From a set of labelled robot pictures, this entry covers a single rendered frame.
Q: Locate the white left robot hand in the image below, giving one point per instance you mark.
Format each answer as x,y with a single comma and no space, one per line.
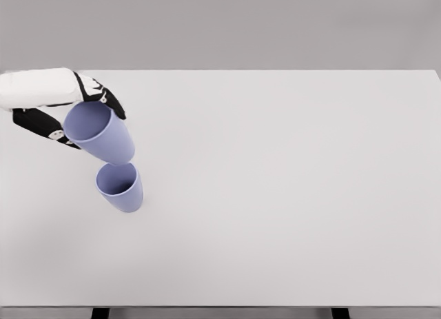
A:
41,88

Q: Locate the lavender plastic cup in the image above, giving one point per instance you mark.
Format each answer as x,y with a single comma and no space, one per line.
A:
103,140
122,191

